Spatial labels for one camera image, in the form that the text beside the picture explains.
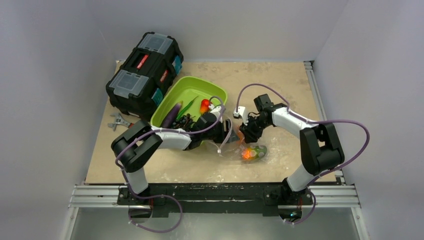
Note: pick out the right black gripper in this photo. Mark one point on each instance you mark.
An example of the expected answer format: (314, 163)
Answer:
(248, 131)

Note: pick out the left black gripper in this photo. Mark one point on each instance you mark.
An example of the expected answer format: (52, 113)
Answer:
(223, 134)

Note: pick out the clear zip top bag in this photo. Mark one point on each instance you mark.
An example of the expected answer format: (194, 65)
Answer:
(232, 150)

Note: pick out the dark fake grape bunch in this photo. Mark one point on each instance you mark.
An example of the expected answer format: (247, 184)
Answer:
(184, 122)

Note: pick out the purple fake eggplant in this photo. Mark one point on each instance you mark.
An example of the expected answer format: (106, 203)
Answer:
(171, 115)

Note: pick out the lime green plastic tray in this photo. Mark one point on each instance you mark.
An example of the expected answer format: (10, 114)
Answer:
(185, 90)

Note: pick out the orange fake orange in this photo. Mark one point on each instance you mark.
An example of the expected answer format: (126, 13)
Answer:
(241, 141)

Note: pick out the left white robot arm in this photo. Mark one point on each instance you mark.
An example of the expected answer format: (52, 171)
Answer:
(136, 146)

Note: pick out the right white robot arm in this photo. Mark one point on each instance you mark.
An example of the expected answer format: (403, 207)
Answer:
(320, 147)

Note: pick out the black plastic toolbox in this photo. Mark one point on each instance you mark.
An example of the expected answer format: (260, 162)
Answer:
(142, 81)

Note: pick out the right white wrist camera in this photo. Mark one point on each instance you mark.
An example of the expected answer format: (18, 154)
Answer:
(241, 113)

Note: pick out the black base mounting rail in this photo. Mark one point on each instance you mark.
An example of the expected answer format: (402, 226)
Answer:
(269, 199)

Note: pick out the red handled adjustable wrench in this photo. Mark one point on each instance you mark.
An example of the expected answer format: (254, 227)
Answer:
(119, 120)

